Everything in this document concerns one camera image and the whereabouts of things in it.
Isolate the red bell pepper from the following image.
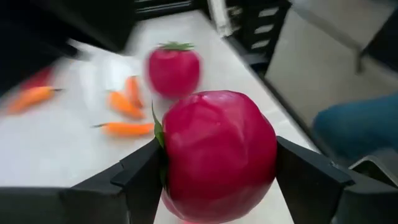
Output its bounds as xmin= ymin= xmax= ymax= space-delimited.
xmin=151 ymin=90 xmax=279 ymax=224

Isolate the blue rounded object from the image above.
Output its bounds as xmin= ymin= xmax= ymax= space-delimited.
xmin=312 ymin=92 xmax=398 ymax=160

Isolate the red tomato green calyx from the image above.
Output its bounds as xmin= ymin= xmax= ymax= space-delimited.
xmin=144 ymin=41 xmax=202 ymax=100

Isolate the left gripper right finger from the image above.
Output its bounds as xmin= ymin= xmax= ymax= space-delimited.
xmin=275 ymin=136 xmax=398 ymax=224

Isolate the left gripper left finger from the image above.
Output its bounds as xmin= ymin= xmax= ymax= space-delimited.
xmin=0 ymin=138 xmax=167 ymax=224

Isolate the small red chili pepper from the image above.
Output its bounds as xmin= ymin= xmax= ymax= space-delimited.
xmin=20 ymin=66 xmax=53 ymax=90

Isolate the black slotted panel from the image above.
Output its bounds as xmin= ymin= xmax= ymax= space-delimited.
xmin=241 ymin=0 xmax=290 ymax=54

